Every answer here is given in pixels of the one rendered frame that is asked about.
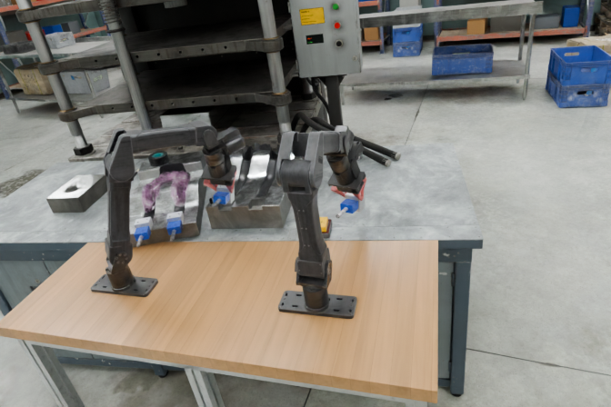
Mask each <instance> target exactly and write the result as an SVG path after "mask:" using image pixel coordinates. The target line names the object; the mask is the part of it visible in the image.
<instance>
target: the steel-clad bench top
mask: <svg viewBox="0 0 611 407"><path fill-rule="evenodd" d="M383 147H385V148H387V149H390V150H393V151H395V152H398V153H400V154H401V157H400V159H399V160H396V159H394V158H391V157H389V156H386V155H384V154H380V153H378V152H376V151H373V150H371V149H369V150H371V151H373V152H375V153H376V154H379V155H381V156H383V157H385V158H386V159H388V160H390V161H391V164H390V166H388V167H386V166H384V165H382V164H380V163H378V162H376V161H374V160H373V159H371V158H369V157H367V156H365V155H363V158H362V159H360V160H358V161H357V164H358V166H359V169H360V172H365V174H366V185H365V189H364V193H365V209H363V210H362V211H361V212H360V213H358V212H354V213H344V214H343V215H342V216H340V217H339V218H336V215H337V214H338V213H339V212H341V209H340V204H341V203H342V202H343V201H344V200H345V199H346V198H345V197H344V196H342V195H340V194H337V193H335V192H333V191H331V187H332V185H330V186H329V185H328V181H329V179H330V177H331V175H332V173H333V171H332V169H331V167H330V165H329V163H328V161H327V159H326V155H324V172H323V181H322V184H321V186H320V187H319V190H318V195H317V203H318V211H319V217H328V219H331V220H332V228H331V233H330V237H329V238H324V239H325V241H407V240H438V241H460V240H484V238H483V235H482V233H481V230H480V226H479V223H478V220H477V218H476V213H475V210H474V206H473V204H472V201H471V198H470V195H469V192H468V190H467V187H466V181H465V178H464V176H463V173H462V170H461V167H460V164H459V161H458V158H457V155H456V150H455V147H454V145H453V143H443V144H409V145H390V146H383ZM89 174H105V166H104V161H89V162H71V163H56V164H54V165H53V166H51V167H50V168H48V169H47V170H45V171H44V172H42V173H41V174H39V175H38V176H37V177H35V178H34V179H33V180H31V181H30V182H28V183H27V184H25V185H23V186H22V187H20V188H19V189H17V190H16V191H14V192H13V193H11V194H9V195H8V196H7V197H6V198H5V199H3V200H2V201H0V243H104V242H105V238H106V237H107V229H108V227H107V226H108V217H107V192H106V193H105V194H104V195H103V196H102V197H101V198H100V199H98V200H97V201H96V202H95V203H94V204H93V205H92V206H91V207H90V208H88V209H87V210H86V211H85V212H84V213H53V212H52V210H51V208H50V206H49V204H48V202H47V200H46V198H47V197H48V196H50V195H51V194H53V193H54V192H55V191H57V190H58V189H59V188H61V187H62V186H63V185H64V184H66V183H67V182H69V181H70V180H71V179H73V178H74V177H75V176H77V175H89ZM215 193H216V191H215V190H213V189H212V188H210V187H208V186H207V187H206V194H205V205H204V211H203V217H202V223H201V230H200V235H197V236H191V237H186V238H182V239H176V240H174V242H278V241H298V234H297V229H296V224H295V215H294V211H293V207H292V205H291V208H290V211H289V213H288V216H287V218H286V221H285V225H284V228H253V229H212V228H211V225H210V222H209V219H208V215H207V211H206V206H207V205H208V203H209V199H210V198H212V197H213V196H214V194H215Z"/></svg>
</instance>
